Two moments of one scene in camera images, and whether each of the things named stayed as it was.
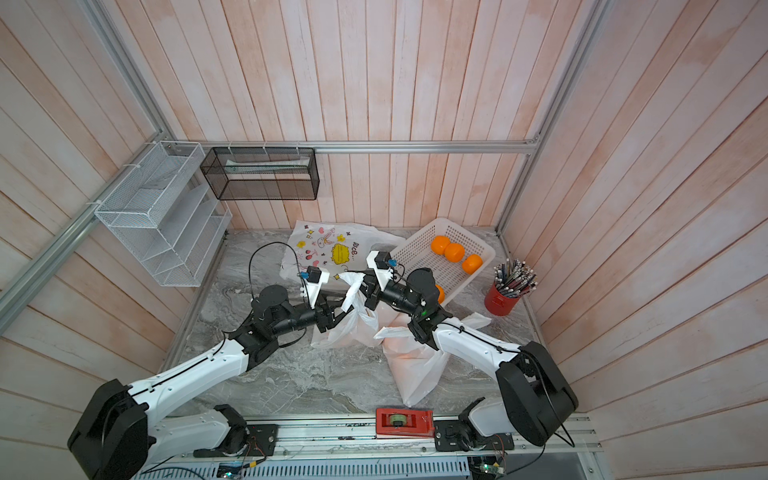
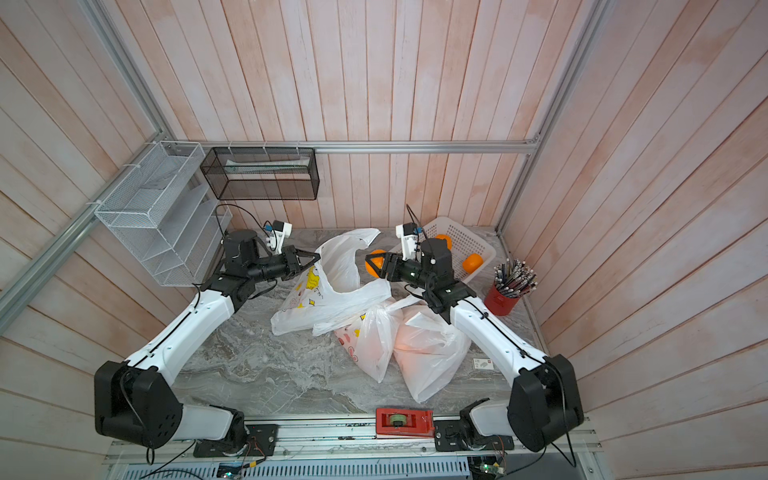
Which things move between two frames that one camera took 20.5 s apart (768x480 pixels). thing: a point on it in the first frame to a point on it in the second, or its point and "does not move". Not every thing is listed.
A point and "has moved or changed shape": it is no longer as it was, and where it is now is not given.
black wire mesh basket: (262, 173) does not move
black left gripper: (325, 316) to (293, 265)
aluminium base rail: (349, 449) does not move
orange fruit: (472, 263) does not move
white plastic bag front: (415, 366) has moved or changed shape
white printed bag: (359, 327) to (369, 337)
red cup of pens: (513, 280) does not move
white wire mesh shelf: (167, 215) does not move
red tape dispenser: (404, 423) does not move
